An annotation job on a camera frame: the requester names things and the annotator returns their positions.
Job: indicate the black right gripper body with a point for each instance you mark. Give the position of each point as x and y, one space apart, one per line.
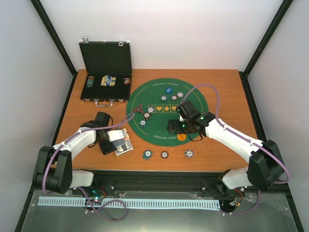
183 129

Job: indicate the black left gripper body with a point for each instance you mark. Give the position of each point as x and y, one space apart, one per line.
105 148

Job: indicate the brown chip top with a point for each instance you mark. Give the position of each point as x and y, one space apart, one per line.
174 97

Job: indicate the teal chip top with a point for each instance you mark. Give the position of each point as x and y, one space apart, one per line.
163 98

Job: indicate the purple chip top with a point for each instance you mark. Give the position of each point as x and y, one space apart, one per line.
180 94

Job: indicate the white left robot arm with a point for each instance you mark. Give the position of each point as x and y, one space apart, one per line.
53 170

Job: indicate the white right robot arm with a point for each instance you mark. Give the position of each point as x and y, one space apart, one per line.
265 165

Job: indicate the orange big blind button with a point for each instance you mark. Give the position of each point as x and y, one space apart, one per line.
181 137

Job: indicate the blue card box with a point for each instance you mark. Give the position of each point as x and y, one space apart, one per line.
120 150

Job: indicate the brown chip stack on table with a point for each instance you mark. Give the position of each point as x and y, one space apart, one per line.
164 154

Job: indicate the purple chip stack on table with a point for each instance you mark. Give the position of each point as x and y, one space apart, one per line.
189 153

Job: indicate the green round poker mat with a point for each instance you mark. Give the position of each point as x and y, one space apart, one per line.
148 94

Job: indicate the blue small blind button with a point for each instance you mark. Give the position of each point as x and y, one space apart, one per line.
168 90

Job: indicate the teal chip stack on table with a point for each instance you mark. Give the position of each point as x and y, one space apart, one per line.
147 154

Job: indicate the yellow card box in case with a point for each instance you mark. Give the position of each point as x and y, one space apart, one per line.
108 81

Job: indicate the red chip in case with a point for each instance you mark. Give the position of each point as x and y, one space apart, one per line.
127 81

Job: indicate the chip row in case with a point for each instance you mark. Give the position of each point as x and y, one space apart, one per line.
90 81

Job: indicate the black poker chip case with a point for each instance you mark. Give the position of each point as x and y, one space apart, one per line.
109 71

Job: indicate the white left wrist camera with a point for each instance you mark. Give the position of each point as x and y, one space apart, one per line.
115 135

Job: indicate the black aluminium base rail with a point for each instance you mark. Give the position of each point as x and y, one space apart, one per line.
204 184

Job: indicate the light blue cable duct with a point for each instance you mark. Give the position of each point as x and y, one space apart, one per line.
131 203

